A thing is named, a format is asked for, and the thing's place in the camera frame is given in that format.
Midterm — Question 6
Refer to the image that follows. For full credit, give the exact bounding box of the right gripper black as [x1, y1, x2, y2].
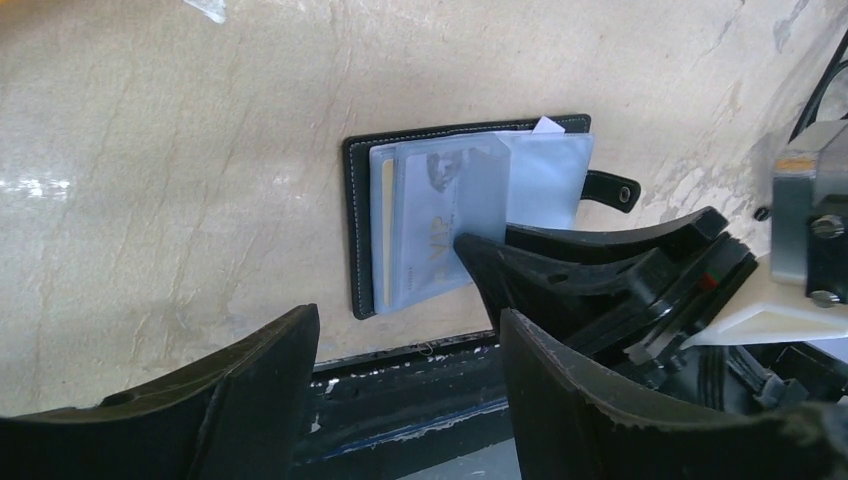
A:
[454, 207, 847, 414]

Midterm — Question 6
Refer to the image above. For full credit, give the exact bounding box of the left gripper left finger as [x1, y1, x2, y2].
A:
[1, 304, 320, 479]

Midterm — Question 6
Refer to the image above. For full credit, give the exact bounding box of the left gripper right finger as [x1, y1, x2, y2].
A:
[500, 309, 847, 479]

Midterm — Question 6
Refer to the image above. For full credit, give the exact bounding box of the white paper slip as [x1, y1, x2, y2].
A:
[532, 116, 565, 135]

